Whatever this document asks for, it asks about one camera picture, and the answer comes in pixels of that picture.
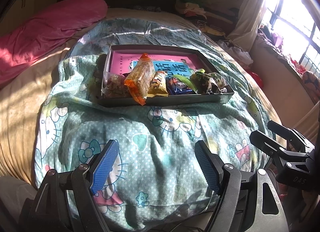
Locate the folded clothes pile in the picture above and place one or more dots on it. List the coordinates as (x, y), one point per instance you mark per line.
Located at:
(192, 9)

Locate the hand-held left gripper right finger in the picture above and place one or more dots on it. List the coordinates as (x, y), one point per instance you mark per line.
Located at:
(207, 167)

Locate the green printed pastry packet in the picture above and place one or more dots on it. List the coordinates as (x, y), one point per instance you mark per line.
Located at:
(201, 79)

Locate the mixed coloured laundry heap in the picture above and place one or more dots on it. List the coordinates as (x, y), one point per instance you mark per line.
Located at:
(277, 39)

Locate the beige curtain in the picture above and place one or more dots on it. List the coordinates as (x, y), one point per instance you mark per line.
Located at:
(250, 14)

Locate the cartoon cat printed blanket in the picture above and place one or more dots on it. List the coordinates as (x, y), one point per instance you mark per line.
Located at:
(150, 134)

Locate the pink quilt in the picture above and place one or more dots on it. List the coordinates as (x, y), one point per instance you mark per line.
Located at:
(50, 29)

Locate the pink book with blue title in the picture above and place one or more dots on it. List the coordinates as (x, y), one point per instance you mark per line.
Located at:
(122, 62)

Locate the red bag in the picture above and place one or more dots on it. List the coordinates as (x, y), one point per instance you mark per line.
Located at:
(256, 79)

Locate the shallow grey cardboard box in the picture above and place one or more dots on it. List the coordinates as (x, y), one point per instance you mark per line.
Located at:
(175, 100)

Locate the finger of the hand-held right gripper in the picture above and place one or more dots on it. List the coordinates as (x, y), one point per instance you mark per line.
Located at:
(292, 134)
(265, 142)

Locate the long orange snack packet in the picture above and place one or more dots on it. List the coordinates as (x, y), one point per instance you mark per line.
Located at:
(141, 77)

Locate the window with dark frame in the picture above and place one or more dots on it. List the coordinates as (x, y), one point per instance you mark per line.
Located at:
(295, 22)

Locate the yellow snack packet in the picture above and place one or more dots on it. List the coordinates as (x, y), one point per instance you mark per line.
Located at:
(157, 84)

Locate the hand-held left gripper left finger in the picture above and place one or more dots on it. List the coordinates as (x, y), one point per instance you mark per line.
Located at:
(105, 167)

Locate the white cloth heap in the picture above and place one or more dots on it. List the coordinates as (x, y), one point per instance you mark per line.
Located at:
(237, 52)

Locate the blue cookie packet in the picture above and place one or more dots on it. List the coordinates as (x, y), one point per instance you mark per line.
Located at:
(180, 88)

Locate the clear pastry packet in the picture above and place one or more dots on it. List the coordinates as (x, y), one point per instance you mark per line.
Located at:
(113, 83)

